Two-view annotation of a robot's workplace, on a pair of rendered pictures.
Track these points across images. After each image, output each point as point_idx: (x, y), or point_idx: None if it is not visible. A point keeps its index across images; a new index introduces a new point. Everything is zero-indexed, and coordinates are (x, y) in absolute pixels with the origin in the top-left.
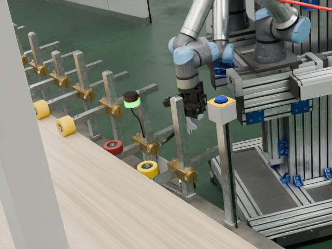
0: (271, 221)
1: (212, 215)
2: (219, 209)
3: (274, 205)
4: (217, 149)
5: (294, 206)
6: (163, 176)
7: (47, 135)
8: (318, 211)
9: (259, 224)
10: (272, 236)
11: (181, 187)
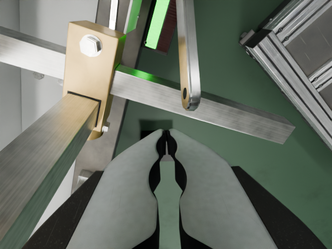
0: (273, 62)
1: (91, 143)
2: (112, 144)
3: (311, 47)
4: (233, 129)
5: (311, 71)
6: (9, 59)
7: None
8: (301, 101)
9: (265, 51)
10: (259, 62)
11: (133, 34)
